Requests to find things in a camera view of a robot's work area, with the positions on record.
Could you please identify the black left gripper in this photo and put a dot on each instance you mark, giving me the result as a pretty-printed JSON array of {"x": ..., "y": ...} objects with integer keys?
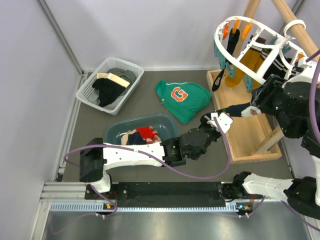
[{"x": 205, "y": 123}]

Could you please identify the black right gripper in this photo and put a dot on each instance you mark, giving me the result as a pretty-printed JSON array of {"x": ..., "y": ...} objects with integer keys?
[{"x": 261, "y": 96}]

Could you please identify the red christmas sock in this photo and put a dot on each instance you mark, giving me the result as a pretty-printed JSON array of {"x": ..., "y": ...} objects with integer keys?
[{"x": 148, "y": 133}]

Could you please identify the navy sock green yellow buckle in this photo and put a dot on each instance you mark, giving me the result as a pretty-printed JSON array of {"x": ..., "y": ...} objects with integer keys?
[{"x": 136, "y": 139}]

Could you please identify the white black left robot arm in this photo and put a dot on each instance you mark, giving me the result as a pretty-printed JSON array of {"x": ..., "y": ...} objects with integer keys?
[{"x": 98, "y": 158}]

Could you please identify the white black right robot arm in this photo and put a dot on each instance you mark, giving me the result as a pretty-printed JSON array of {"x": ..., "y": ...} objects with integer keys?
[{"x": 295, "y": 105}]

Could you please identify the white round sock hanger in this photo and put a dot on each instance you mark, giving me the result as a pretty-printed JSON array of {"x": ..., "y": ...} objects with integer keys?
[{"x": 283, "y": 47}]

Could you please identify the black white striped sock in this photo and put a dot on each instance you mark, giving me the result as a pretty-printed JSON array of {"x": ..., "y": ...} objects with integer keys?
[{"x": 276, "y": 68}]

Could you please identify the green jacket with orange logo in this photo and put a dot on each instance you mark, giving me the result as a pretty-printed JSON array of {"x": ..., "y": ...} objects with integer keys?
[{"x": 182, "y": 99}]

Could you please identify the blue translucent plastic tub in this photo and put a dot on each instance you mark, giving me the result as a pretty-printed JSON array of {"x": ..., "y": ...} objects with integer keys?
[{"x": 162, "y": 125}]

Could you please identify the black sports sock blue accents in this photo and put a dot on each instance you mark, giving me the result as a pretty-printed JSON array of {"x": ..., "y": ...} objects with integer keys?
[{"x": 233, "y": 39}]

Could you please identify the wooden hanging rod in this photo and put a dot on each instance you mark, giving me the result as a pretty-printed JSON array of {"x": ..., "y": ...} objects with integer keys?
[{"x": 298, "y": 30}]

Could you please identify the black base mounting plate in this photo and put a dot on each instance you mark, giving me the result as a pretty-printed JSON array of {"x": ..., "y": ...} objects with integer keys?
[{"x": 173, "y": 194}]

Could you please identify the clothes pile in basket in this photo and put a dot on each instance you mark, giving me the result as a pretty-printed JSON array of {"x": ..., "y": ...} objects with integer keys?
[{"x": 110, "y": 93}]

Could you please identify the white plastic laundry basket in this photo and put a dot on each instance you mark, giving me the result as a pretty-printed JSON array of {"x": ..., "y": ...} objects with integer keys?
[{"x": 87, "y": 95}]

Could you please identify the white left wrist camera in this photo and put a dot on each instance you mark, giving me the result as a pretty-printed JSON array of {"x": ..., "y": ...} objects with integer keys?
[{"x": 224, "y": 121}]

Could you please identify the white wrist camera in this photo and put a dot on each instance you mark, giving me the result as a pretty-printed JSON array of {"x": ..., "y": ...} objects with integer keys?
[
  {"x": 306, "y": 76},
  {"x": 224, "y": 121}
]

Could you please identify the wooden rack base frame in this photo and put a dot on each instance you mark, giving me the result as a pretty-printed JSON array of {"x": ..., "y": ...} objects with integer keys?
[{"x": 250, "y": 139}]

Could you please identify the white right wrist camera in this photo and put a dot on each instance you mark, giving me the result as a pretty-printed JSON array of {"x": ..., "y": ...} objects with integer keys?
[{"x": 306, "y": 76}]

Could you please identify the aluminium frame rail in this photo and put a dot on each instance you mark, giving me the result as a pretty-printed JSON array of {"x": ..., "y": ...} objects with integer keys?
[{"x": 160, "y": 211}]

